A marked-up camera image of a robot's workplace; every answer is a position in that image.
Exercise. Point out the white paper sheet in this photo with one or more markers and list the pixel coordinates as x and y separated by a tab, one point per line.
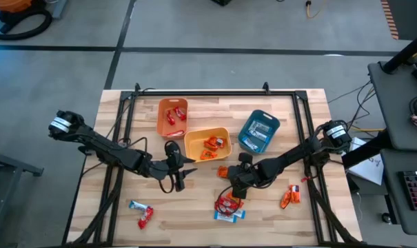
370	172

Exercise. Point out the orange plastic bin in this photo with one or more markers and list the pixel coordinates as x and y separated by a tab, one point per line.
172	124

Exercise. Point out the grey metal stand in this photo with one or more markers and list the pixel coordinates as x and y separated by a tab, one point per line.
15	166

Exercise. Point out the black mat orange striped edge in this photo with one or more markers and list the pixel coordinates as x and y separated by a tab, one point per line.
411	17

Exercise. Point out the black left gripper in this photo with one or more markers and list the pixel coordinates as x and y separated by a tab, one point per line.
160	170

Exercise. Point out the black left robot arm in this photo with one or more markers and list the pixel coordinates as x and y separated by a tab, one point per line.
101	147

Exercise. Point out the black equipment base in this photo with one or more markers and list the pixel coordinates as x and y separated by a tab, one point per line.
222	1

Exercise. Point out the black backlit keyboard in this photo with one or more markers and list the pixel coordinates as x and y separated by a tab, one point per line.
416	189

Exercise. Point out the yellow plastic bin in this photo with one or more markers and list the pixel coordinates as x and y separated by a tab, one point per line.
196	148

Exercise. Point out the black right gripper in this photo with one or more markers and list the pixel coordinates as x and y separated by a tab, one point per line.
249	174

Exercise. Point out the black frame clamp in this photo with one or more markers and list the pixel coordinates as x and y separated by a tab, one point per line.
265	86
136	87

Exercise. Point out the black caster wheel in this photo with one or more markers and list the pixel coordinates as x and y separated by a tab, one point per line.
387	218

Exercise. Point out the grey floor box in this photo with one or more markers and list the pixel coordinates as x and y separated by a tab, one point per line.
59	8

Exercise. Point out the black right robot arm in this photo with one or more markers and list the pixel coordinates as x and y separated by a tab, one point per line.
291	156

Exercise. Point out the teal plastic bin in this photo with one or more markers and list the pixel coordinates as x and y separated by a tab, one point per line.
272	118

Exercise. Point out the dark grey desk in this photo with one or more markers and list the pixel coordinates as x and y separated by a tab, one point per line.
392	206

